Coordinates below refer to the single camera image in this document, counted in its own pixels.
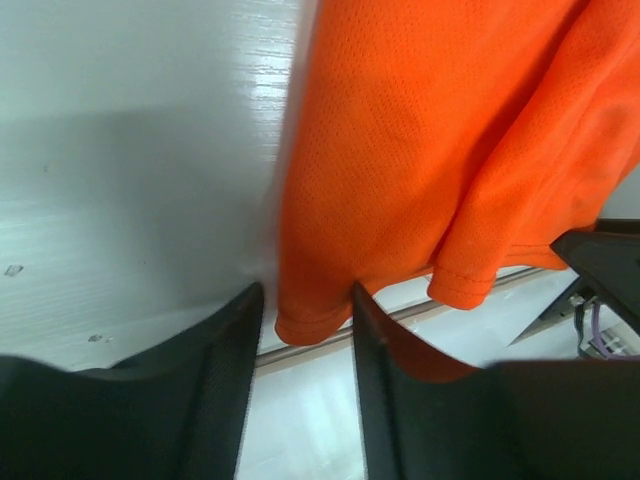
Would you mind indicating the orange t shirt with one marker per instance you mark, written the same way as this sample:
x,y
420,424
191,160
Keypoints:
x,y
452,139

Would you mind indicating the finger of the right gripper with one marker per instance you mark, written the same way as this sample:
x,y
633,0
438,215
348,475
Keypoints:
x,y
606,258

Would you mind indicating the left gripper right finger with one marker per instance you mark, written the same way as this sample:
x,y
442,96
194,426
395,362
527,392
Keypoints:
x,y
427,415

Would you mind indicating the aluminium table edge rail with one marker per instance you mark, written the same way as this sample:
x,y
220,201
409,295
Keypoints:
x,y
403,316

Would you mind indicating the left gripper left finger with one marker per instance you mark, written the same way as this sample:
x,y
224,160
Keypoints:
x,y
174,411

